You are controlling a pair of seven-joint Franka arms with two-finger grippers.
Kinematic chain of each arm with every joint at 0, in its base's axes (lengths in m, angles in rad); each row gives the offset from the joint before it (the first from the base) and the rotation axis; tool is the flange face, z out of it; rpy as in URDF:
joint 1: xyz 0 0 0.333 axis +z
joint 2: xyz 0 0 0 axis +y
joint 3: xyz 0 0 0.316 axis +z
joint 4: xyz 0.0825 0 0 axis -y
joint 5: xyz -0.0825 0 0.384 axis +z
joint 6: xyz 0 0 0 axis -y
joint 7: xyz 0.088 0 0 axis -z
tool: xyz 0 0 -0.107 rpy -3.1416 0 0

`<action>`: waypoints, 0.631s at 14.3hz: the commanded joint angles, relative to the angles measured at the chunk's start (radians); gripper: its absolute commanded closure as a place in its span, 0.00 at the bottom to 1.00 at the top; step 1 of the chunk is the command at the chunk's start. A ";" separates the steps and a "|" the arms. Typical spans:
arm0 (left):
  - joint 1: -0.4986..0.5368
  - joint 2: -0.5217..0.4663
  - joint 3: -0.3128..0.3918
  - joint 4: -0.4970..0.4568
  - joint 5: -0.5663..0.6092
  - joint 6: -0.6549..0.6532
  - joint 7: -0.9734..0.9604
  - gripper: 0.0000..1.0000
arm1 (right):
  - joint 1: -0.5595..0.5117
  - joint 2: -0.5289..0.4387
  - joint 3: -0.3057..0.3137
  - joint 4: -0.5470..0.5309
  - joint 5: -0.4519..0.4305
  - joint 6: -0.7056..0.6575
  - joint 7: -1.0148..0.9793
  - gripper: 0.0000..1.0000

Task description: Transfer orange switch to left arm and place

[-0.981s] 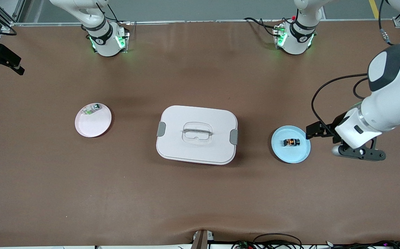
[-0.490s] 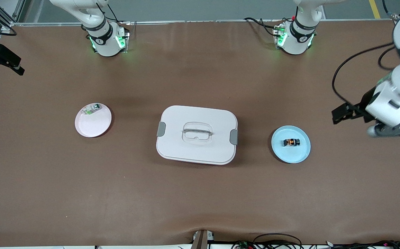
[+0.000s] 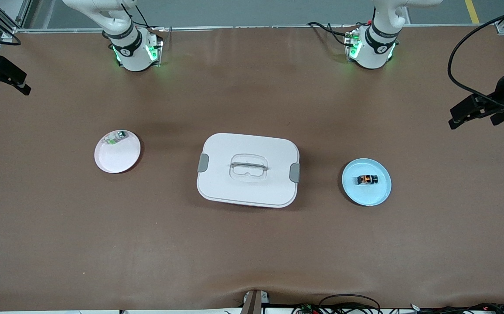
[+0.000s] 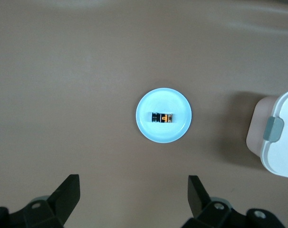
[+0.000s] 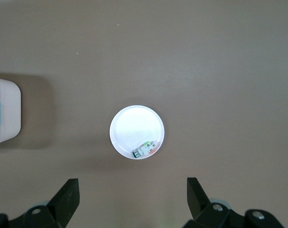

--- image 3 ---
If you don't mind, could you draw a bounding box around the black base power cable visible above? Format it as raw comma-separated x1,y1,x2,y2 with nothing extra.
308,21,357,46

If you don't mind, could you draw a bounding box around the white lidded storage box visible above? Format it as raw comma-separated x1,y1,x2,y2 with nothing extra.
197,133,300,208

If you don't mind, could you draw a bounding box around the black cable bundle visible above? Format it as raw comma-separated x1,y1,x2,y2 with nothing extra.
291,302,504,314

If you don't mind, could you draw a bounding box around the metal table edge bracket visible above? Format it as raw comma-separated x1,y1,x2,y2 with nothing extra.
241,289,271,314

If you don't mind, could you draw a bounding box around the silver table edge rail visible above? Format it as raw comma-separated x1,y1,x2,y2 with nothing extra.
6,24,503,33

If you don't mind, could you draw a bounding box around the light blue round plate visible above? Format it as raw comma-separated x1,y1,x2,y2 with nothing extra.
342,158,392,207

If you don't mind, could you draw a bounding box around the pinkish white round plate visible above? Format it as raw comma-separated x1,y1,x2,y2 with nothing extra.
94,130,141,174

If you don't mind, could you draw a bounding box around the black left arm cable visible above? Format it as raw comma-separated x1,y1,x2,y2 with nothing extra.
447,0,504,100

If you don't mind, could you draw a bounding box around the black looped cable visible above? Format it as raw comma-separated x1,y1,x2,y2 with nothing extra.
319,294,381,314

